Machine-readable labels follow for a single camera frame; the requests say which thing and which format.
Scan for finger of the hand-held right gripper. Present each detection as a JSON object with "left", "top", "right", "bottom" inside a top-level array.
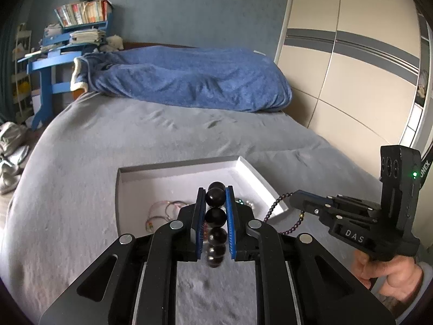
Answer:
[
  {"left": 288, "top": 196, "right": 382, "bottom": 228},
  {"left": 293, "top": 191, "right": 382, "bottom": 213}
]

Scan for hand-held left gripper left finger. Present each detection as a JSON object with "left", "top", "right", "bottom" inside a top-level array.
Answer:
[{"left": 39, "top": 187, "right": 208, "bottom": 325}]

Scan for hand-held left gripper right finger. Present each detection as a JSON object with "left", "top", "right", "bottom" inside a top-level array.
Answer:
[{"left": 226, "top": 186, "right": 396, "bottom": 325}]

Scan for black bead bracelet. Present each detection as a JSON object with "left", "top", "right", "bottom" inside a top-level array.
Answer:
[{"left": 202, "top": 182, "right": 228, "bottom": 269}]

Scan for purple bead bracelet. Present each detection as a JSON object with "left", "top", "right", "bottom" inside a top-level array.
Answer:
[{"left": 262, "top": 192, "right": 307, "bottom": 234}]

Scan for white cardboard box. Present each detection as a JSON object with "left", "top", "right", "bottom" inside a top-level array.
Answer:
[{"left": 115, "top": 156, "right": 288, "bottom": 242}]

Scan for person's right hand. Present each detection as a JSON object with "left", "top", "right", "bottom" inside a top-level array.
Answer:
[{"left": 352, "top": 249, "right": 425, "bottom": 303}]

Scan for grey bed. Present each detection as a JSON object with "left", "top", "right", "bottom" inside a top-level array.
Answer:
[{"left": 0, "top": 90, "right": 419, "bottom": 325}]

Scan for blue pillow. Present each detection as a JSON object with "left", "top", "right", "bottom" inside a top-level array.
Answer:
[{"left": 71, "top": 48, "right": 293, "bottom": 113}]

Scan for cream wardrobe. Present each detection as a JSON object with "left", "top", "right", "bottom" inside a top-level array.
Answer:
[{"left": 273, "top": 0, "right": 433, "bottom": 184}]

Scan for brown wooden headboard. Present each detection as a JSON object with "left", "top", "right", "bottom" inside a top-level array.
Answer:
[{"left": 123, "top": 41, "right": 197, "bottom": 49}]

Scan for white plush toy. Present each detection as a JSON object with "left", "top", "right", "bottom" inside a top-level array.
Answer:
[{"left": 101, "top": 35, "right": 124, "bottom": 52}]

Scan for pile of pale clothes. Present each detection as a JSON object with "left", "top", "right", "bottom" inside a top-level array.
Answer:
[{"left": 0, "top": 121, "right": 32, "bottom": 196}]

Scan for pile of papers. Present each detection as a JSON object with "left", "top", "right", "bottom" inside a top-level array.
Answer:
[{"left": 69, "top": 29, "right": 107, "bottom": 46}]

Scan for blue desk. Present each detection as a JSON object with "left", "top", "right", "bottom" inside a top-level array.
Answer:
[{"left": 18, "top": 20, "right": 114, "bottom": 131}]

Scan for row of books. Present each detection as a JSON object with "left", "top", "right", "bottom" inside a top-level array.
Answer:
[{"left": 54, "top": 0, "right": 114, "bottom": 28}]

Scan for white shelf rack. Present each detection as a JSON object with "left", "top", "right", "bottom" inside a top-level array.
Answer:
[{"left": 12, "top": 24, "right": 35, "bottom": 124}]

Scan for teal curtain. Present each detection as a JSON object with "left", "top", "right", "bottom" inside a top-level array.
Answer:
[{"left": 0, "top": 24, "right": 17, "bottom": 123}]

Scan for thin wire bracelets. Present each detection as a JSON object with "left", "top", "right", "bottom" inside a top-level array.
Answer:
[{"left": 145, "top": 200, "right": 192, "bottom": 233}]

